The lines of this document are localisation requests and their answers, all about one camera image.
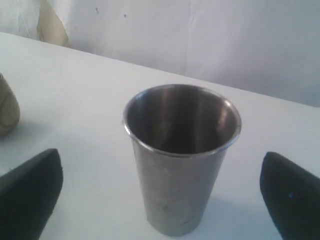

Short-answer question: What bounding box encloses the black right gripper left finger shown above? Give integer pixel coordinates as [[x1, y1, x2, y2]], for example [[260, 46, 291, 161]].
[[0, 148, 64, 240]]

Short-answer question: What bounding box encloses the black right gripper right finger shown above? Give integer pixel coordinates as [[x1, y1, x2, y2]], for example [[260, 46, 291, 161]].
[[259, 151, 320, 240]]

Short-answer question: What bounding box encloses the brown wooden cup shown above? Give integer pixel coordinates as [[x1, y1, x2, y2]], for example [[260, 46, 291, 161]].
[[0, 73, 21, 137]]

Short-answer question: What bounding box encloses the stainless steel cup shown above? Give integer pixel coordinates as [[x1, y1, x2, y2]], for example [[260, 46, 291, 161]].
[[123, 84, 242, 237]]

